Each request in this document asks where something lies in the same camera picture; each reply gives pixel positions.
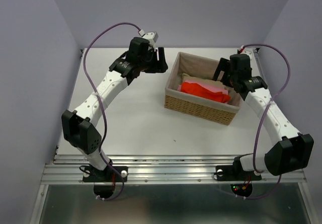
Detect wicker basket with liner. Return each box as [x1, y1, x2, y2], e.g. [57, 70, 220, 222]
[164, 52, 242, 125]

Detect orange t shirt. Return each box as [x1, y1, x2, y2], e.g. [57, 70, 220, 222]
[180, 82, 231, 104]

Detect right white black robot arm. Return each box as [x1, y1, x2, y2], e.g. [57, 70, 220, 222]
[213, 54, 314, 181]

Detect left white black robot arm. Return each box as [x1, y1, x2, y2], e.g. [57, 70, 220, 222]
[61, 32, 168, 181]

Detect pink rolled t shirt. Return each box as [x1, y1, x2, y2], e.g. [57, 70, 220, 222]
[178, 82, 228, 98]

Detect beige rolled t shirt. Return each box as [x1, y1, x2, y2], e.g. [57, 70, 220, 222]
[182, 73, 227, 92]

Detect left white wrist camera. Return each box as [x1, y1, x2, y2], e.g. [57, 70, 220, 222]
[138, 29, 158, 47]

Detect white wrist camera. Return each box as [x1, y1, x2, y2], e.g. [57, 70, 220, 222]
[237, 46, 255, 60]
[138, 29, 158, 47]

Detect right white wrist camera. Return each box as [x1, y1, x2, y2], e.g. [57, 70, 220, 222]
[237, 46, 255, 60]

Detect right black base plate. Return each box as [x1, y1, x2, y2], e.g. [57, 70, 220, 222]
[215, 165, 262, 182]

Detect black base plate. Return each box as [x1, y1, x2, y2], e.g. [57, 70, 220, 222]
[215, 165, 262, 182]
[79, 165, 128, 183]

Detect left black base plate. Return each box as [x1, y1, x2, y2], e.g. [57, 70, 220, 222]
[79, 165, 128, 183]

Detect aluminium mounting rail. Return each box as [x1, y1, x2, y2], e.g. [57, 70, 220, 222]
[41, 155, 307, 184]

